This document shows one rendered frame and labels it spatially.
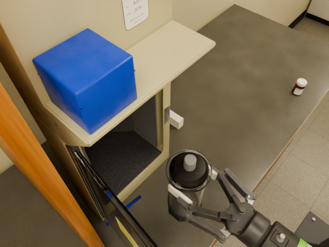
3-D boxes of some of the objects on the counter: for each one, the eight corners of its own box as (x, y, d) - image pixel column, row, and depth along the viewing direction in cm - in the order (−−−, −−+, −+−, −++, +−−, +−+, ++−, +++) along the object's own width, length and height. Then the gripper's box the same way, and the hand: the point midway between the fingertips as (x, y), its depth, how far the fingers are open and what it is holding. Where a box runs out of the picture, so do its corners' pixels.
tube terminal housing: (56, 174, 101) (-111, -80, 40) (123, 120, 116) (76, -127, 54) (102, 221, 91) (-26, -21, 30) (169, 156, 106) (176, -98, 44)
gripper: (292, 194, 63) (209, 137, 73) (238, 275, 54) (151, 197, 63) (281, 206, 69) (206, 153, 79) (231, 281, 60) (152, 210, 69)
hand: (189, 179), depth 70 cm, fingers closed on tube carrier, 9 cm apart
